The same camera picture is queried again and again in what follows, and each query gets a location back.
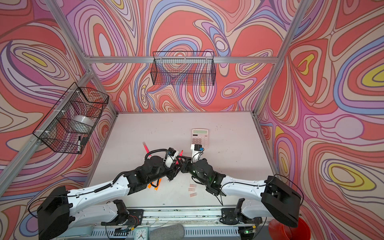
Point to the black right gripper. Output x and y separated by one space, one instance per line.
184 167

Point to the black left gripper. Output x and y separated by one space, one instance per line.
173 173

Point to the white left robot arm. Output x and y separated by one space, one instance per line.
65 209

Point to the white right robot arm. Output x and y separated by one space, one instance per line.
280 200

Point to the pink desk calculator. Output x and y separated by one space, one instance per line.
200 137

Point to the grey foam microphone cover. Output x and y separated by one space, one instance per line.
173 232

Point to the small white clock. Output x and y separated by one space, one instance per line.
141 234

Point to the silver tape roll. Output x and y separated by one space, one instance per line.
83 120

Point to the red bucket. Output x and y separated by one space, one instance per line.
279 231

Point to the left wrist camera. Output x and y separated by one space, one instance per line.
171 152

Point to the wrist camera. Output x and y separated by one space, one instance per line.
197 148
171 152

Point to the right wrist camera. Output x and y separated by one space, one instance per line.
197 148

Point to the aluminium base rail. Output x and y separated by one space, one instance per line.
199 223

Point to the black wire basket back wall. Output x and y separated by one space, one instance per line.
183 68

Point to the black wire basket wall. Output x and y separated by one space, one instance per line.
60 133
183 68

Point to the black wire basket left wall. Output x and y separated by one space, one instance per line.
60 133

